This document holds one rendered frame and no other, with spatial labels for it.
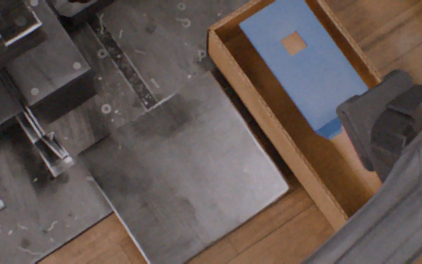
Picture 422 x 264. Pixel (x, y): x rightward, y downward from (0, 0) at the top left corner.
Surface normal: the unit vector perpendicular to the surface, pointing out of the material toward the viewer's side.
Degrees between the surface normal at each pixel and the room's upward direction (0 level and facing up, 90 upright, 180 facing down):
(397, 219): 12
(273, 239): 0
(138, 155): 0
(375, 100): 31
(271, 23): 1
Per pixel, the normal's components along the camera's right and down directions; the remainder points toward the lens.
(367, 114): 0.31, 0.19
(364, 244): 0.17, -0.39
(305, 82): 0.03, -0.25
